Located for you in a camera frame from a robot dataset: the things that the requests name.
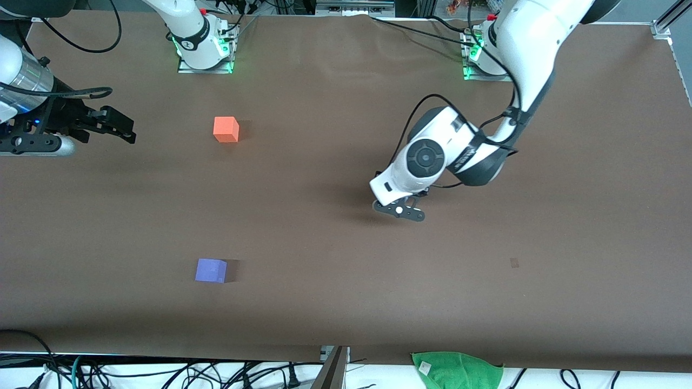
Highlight orange foam block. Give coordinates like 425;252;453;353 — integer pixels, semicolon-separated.
213;116;240;143

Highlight purple foam block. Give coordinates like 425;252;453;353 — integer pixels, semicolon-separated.
195;258;228;284

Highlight brown table cover sheet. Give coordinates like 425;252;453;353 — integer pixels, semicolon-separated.
0;10;692;373

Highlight green cloth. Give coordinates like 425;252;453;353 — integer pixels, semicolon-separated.
411;351;504;389

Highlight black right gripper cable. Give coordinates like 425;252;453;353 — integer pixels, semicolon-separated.
0;86;114;99

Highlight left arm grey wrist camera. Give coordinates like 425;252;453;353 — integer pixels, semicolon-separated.
372;196;427;223

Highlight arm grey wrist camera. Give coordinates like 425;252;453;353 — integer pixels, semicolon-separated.
0;130;77;158
372;196;427;223

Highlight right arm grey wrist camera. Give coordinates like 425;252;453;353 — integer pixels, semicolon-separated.
0;130;77;158

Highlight black right arm loop cable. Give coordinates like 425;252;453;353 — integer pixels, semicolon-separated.
39;0;123;54

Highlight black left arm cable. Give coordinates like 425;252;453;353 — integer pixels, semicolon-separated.
390;0;524;190

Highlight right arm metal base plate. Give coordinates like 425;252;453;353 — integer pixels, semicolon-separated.
177;24;235;75

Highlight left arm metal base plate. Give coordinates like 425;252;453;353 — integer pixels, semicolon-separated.
463;30;514;83

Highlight black cable across table cover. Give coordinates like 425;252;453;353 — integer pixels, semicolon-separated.
427;15;470;32
370;16;476;42

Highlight black cables at arm base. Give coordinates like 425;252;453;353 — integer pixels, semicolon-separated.
208;0;260;34

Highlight aluminium frame rail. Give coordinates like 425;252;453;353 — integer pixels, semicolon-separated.
316;0;396;17

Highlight grey metal post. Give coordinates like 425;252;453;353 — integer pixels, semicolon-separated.
311;346;350;389

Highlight black floor cable loop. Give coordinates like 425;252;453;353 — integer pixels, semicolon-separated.
0;328;59;389

